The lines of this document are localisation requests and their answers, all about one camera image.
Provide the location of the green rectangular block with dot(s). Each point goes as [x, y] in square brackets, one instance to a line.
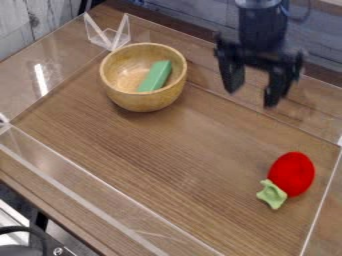
[157, 76]

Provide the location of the clear acrylic corner bracket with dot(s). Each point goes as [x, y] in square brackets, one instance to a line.
[109, 38]

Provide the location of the light wooden bowl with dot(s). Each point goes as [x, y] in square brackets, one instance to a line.
[123, 70]

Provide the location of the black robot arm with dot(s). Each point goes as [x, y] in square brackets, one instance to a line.
[261, 48]

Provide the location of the red plush strawberry toy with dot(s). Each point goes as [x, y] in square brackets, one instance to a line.
[289, 179]

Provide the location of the black table frame bracket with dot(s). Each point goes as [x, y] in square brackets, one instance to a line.
[55, 248]

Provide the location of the clear acrylic tray wall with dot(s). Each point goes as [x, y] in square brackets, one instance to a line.
[162, 184]

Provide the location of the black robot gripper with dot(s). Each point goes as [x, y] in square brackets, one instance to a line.
[261, 48]

